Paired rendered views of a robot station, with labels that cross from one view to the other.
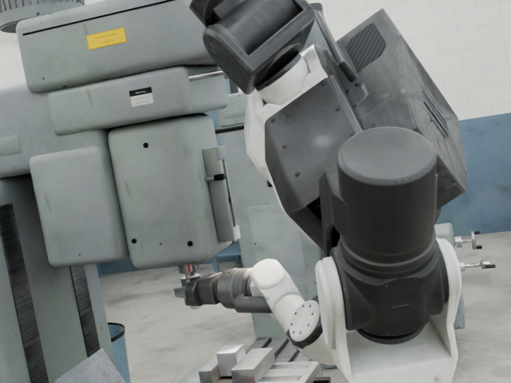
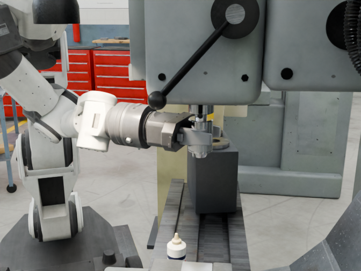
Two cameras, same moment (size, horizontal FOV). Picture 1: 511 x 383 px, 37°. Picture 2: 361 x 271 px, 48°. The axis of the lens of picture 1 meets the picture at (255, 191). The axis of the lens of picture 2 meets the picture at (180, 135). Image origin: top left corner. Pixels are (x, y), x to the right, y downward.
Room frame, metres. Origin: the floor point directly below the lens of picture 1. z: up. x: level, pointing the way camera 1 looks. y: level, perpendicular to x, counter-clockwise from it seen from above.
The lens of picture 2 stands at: (2.41, -0.04, 1.46)
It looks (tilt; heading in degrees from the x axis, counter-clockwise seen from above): 17 degrees down; 166
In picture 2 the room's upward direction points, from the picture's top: straight up
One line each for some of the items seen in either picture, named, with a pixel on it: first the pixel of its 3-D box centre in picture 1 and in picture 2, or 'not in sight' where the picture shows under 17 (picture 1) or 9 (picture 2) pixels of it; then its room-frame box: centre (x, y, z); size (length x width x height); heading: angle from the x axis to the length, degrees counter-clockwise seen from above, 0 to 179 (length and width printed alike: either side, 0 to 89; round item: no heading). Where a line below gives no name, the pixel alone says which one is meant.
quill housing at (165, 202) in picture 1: (172, 189); (205, 5); (1.70, 0.18, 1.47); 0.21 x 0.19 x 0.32; 161
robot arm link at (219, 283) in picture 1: (223, 289); (157, 129); (1.65, 0.11, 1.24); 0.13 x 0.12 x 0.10; 143
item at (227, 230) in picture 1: (221, 194); (139, 19); (1.67, 0.07, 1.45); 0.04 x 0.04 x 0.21; 71
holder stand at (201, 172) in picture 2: not in sight; (210, 166); (1.30, 0.34, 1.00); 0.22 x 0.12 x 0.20; 171
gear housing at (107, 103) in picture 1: (141, 99); not in sight; (1.72, 0.22, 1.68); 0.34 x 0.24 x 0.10; 71
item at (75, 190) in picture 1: (99, 200); (318, 4); (1.77, 0.36, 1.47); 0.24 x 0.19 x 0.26; 161
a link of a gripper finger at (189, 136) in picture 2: not in sight; (194, 138); (1.73, 0.16, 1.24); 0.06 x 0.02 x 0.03; 53
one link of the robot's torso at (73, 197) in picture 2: not in sight; (56, 215); (0.85, -0.16, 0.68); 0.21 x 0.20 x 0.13; 2
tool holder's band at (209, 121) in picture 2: (191, 278); (201, 120); (1.70, 0.18, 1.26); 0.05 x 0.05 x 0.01
